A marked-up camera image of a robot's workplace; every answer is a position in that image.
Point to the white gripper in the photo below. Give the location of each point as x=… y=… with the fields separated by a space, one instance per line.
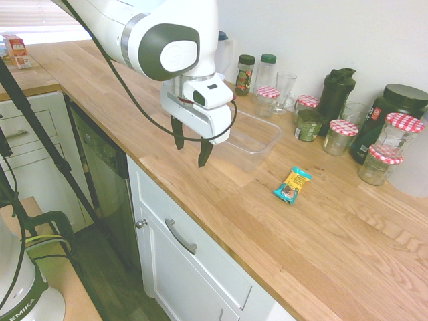
x=197 y=122

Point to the teal yellow protein bar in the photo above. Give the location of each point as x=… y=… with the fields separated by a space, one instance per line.
x=292 y=185

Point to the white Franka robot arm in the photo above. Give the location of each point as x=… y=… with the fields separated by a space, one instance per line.
x=110 y=33

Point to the clear plastic container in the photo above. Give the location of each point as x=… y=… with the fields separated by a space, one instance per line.
x=254 y=140

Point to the large black protein tub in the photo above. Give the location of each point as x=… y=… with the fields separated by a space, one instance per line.
x=394 y=100

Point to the glass jar red checkered lid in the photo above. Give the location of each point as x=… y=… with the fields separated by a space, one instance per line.
x=267 y=100
x=379 y=168
x=307 y=102
x=339 y=138
x=398 y=133

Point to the dark jar black lid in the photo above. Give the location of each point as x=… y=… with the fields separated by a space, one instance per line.
x=245 y=75

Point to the stainless dishwasher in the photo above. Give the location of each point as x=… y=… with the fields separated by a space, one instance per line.
x=103 y=174

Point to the silver cabinet knob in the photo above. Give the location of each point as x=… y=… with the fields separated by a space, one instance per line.
x=141 y=223

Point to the white kettle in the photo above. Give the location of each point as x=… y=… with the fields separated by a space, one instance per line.
x=224 y=53

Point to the clear bottle green lid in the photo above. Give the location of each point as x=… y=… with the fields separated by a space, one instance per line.
x=267 y=72

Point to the tall glass mug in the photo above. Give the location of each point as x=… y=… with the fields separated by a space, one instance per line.
x=285 y=93

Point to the green lidded jar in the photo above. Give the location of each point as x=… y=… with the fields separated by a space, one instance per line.
x=308 y=127

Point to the white cabinet with drawer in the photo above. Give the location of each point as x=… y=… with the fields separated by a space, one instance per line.
x=187 y=267

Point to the black tripod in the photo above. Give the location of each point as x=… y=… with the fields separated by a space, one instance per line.
x=40 y=133

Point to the black shaker bottle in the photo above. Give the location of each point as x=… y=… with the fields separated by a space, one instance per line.
x=336 y=97

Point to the white cabinet with drawers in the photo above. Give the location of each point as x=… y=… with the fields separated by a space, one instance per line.
x=36 y=110

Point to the clear glass tumbler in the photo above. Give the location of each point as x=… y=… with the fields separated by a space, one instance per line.
x=355 y=112

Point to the wooden robot mounting board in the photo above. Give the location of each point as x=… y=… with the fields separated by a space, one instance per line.
x=77 y=294

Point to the orange white carton box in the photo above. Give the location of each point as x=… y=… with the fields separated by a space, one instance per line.
x=20 y=61
x=13 y=45

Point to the white window blinds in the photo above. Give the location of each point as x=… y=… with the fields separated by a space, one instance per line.
x=30 y=16

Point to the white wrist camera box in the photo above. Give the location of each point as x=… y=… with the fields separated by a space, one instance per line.
x=207 y=95

